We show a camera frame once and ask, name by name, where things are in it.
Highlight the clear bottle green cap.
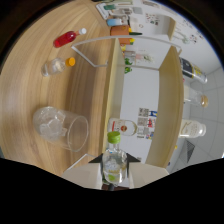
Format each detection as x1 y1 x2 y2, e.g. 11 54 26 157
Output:
101 131 129 184

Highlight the clear bottle orange cap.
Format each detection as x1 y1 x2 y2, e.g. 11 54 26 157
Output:
40 56 77 78

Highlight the red liquid bottle white cap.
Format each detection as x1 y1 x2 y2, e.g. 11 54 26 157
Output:
53 27 88 49

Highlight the green cup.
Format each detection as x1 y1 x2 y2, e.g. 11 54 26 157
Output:
103 3 118 11

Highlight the ceiling air vent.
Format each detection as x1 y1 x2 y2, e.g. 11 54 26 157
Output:
184 139 196 164

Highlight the clear glass with ice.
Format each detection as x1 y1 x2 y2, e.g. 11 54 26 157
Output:
32 106 90 153

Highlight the clear bottle red label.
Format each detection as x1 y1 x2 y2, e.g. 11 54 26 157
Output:
107 118 139 137

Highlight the two-tier wooden shelf rack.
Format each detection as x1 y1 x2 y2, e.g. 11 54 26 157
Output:
70 34 185 169

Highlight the tall glass bottle cork lid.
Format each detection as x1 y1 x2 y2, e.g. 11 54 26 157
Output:
183 84 209 108

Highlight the green potted plant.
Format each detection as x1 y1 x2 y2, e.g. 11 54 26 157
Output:
124 58 134 74

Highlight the white and blue canister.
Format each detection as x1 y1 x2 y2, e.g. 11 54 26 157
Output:
106 18 129 28

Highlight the red wall poster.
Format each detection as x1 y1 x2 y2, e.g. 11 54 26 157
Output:
147 118 157 129

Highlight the grey printed wall sheet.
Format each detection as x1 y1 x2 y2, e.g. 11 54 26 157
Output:
138 107 150 118
137 117 149 127

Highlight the wooden wall shelf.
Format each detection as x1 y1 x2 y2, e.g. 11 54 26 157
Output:
165 16 178 42

